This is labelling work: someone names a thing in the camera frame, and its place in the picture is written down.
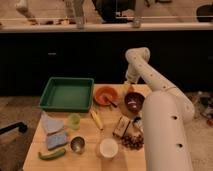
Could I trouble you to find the orange apple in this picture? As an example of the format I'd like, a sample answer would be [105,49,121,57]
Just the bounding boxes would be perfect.
[127,86,134,93]

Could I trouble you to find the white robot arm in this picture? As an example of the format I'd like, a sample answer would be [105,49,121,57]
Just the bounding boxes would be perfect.
[125,47,195,171]

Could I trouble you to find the purple bowl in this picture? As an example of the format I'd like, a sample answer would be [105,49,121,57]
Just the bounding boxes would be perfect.
[124,92,145,113]

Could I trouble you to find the orange bowl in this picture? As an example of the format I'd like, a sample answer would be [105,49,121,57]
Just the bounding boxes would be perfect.
[93,86,118,106]

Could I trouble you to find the dark spoon in orange bowl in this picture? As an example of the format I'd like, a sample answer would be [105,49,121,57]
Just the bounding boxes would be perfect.
[104,96,118,108]

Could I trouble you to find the brown white box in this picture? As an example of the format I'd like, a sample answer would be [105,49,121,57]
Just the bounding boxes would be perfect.
[112,116,130,138]

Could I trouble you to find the yellow corn cob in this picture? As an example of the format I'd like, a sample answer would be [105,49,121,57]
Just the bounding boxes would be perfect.
[90,110,104,130]

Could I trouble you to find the bunch of dark grapes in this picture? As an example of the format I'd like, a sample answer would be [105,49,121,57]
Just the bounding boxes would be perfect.
[121,134,143,150]

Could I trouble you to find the small green cup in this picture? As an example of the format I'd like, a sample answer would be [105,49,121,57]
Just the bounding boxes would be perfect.
[68,113,80,130]

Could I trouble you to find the white cup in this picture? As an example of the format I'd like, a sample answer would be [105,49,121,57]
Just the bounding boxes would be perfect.
[99,138,119,159]

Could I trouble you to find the green plastic tray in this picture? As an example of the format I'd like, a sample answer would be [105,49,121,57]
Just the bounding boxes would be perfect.
[39,77,94,113]

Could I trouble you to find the small metal cup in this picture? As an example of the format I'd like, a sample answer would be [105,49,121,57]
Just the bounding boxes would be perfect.
[70,136,85,154]

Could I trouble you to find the light blue cloth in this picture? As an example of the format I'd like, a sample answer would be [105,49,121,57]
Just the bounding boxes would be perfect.
[41,113,64,135]

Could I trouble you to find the blue sponge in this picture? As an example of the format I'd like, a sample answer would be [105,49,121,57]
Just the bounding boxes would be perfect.
[46,132,68,150]

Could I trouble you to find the dark cabinet counter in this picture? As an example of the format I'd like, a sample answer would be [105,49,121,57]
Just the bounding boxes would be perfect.
[0,25,213,96]

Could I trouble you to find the black handled brush spatula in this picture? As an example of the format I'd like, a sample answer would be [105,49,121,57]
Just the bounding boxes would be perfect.
[133,117,143,132]

